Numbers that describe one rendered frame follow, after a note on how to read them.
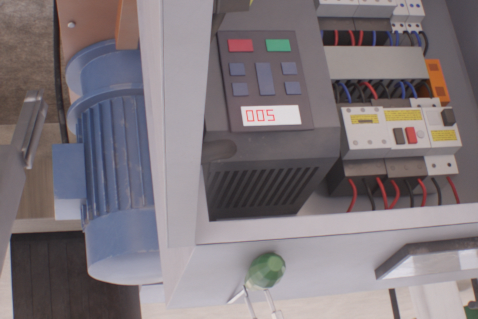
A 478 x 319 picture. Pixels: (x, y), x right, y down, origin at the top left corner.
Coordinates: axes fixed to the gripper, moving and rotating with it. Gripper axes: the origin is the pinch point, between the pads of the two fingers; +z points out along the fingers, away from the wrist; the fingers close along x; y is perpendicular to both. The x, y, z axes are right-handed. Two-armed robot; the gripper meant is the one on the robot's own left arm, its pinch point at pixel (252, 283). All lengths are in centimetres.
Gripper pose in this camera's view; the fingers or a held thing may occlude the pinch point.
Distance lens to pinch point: 66.3
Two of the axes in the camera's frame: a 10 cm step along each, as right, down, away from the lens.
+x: 9.2, -2.4, 3.1
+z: -3.3, -9.0, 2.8
